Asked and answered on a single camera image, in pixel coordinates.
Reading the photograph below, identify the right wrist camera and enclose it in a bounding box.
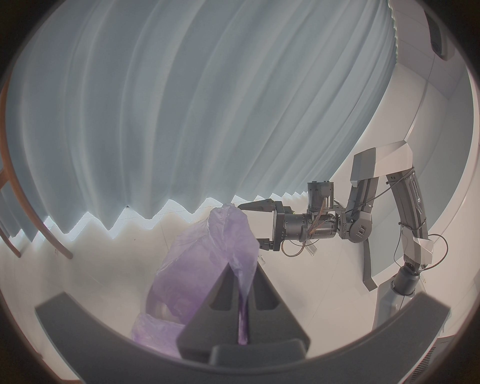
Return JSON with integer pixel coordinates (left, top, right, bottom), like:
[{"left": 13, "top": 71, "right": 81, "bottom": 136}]
[{"left": 307, "top": 181, "right": 335, "bottom": 217}]

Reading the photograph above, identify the black cable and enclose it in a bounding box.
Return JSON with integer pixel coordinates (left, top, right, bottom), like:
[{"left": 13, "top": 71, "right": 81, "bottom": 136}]
[{"left": 422, "top": 234, "right": 449, "bottom": 270}]

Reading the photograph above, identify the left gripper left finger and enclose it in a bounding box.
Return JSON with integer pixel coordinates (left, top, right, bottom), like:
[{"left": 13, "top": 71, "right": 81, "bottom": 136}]
[{"left": 177, "top": 262, "right": 241, "bottom": 364}]

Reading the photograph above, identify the wooden chair with white cushions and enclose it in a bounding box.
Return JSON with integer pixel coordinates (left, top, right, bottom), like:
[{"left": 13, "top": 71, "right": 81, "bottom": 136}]
[{"left": 0, "top": 79, "right": 74, "bottom": 260}]

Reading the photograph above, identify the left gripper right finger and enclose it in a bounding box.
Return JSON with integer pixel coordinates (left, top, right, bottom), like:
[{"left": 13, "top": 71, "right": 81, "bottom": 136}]
[{"left": 247, "top": 266, "right": 311, "bottom": 357}]

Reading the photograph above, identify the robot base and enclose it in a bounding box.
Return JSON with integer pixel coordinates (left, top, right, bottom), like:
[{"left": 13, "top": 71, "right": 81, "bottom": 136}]
[{"left": 371, "top": 279, "right": 429, "bottom": 333}]

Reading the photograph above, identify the blue-green curtain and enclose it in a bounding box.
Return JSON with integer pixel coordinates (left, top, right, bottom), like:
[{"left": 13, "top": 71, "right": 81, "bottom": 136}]
[{"left": 7, "top": 0, "right": 398, "bottom": 241}]

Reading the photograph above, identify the purple plastic bag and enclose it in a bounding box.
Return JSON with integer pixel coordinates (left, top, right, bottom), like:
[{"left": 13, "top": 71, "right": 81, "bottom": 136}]
[{"left": 131, "top": 202, "right": 260, "bottom": 354}]

